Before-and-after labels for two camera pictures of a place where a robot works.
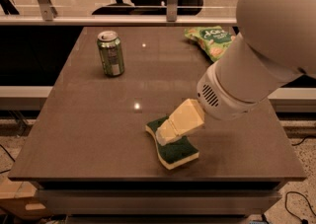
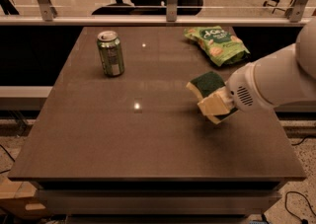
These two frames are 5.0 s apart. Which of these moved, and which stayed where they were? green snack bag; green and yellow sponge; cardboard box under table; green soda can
Moved: green and yellow sponge
Stayed: cardboard box under table; green snack bag; green soda can
